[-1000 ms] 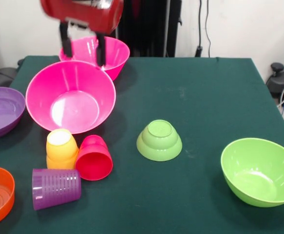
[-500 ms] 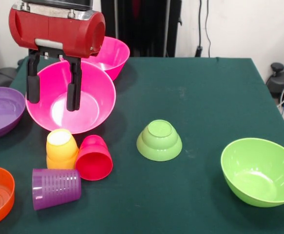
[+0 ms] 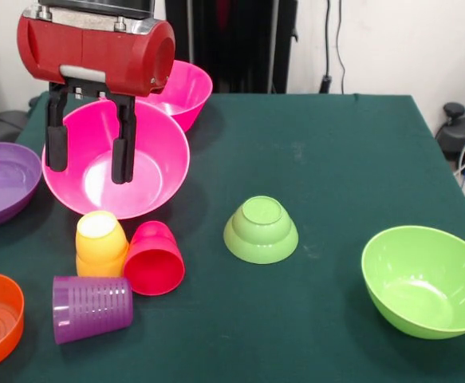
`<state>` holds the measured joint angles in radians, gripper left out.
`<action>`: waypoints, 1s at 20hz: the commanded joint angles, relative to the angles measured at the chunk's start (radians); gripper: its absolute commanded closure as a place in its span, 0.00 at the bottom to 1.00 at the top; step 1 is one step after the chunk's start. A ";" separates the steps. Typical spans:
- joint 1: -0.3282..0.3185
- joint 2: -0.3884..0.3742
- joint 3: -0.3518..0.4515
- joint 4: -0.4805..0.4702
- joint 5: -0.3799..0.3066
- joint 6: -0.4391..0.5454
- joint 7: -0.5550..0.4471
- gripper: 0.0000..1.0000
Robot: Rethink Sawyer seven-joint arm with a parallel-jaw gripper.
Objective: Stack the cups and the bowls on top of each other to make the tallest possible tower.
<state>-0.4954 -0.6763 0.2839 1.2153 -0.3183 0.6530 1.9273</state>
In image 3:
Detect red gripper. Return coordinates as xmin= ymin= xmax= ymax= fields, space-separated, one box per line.
xmin=16 ymin=15 xmax=176 ymax=185

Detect large lime green bowl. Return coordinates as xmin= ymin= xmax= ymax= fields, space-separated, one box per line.
xmin=361 ymin=225 xmax=465 ymax=341

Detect thick black hanging cable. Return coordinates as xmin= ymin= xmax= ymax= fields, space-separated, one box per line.
xmin=319 ymin=0 xmax=333 ymax=95

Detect pink red plastic cup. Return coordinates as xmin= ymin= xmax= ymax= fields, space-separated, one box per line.
xmin=122 ymin=220 xmax=186 ymax=297

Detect yellow plastic cup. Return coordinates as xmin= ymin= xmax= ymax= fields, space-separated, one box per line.
xmin=75 ymin=210 xmax=130 ymax=278

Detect grey pedestal foot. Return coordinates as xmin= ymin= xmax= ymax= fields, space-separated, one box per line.
xmin=435 ymin=102 xmax=465 ymax=179
xmin=0 ymin=110 xmax=30 ymax=144

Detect purple plastic cup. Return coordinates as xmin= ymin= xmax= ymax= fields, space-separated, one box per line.
xmin=52 ymin=274 xmax=134 ymax=345

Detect magenta plastic bowl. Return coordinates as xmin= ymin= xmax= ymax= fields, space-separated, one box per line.
xmin=138 ymin=59 xmax=214 ymax=132
xmin=41 ymin=98 xmax=191 ymax=221

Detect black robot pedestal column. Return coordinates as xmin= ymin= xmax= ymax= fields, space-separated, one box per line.
xmin=160 ymin=0 xmax=299 ymax=95

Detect thin black hanging cable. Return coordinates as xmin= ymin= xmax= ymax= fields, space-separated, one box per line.
xmin=335 ymin=0 xmax=347 ymax=95

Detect dark green tablecloth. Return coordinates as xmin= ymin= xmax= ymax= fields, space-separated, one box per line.
xmin=0 ymin=90 xmax=465 ymax=383

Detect purple plastic bowl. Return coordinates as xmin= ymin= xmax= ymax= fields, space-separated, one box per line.
xmin=0 ymin=142 xmax=43 ymax=230

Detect small lime green bowl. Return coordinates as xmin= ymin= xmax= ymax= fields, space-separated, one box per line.
xmin=223 ymin=195 xmax=300 ymax=265

